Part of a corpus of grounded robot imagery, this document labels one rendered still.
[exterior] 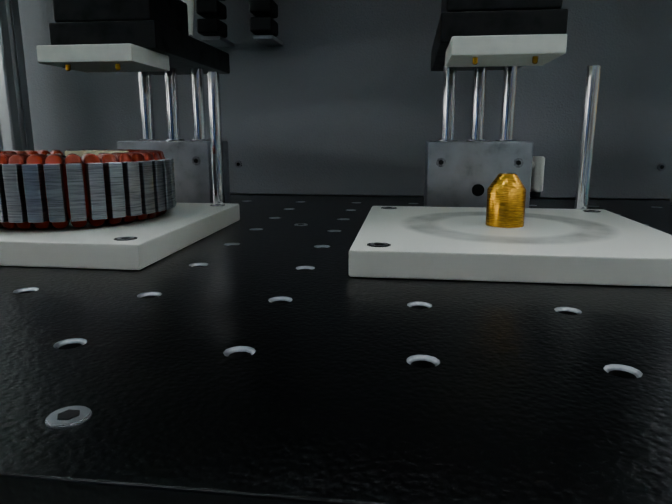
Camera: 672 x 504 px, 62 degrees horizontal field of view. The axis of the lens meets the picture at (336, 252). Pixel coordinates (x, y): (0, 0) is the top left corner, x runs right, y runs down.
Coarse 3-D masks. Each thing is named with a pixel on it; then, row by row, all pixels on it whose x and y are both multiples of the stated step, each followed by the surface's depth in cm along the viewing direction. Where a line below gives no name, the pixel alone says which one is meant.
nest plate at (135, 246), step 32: (128, 224) 30; (160, 224) 30; (192, 224) 30; (224, 224) 36; (0, 256) 25; (32, 256) 25; (64, 256) 25; (96, 256) 25; (128, 256) 24; (160, 256) 26
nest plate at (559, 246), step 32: (384, 224) 30; (416, 224) 30; (448, 224) 30; (480, 224) 30; (544, 224) 30; (576, 224) 30; (608, 224) 30; (640, 224) 30; (352, 256) 23; (384, 256) 23; (416, 256) 23; (448, 256) 23; (480, 256) 22; (512, 256) 22; (544, 256) 22; (576, 256) 22; (608, 256) 22; (640, 256) 22
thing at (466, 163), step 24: (432, 144) 41; (456, 144) 40; (480, 144) 40; (504, 144) 40; (528, 144) 40; (432, 168) 41; (456, 168) 41; (480, 168) 41; (504, 168) 40; (528, 168) 40; (432, 192) 41; (456, 192) 41; (480, 192) 41; (528, 192) 41
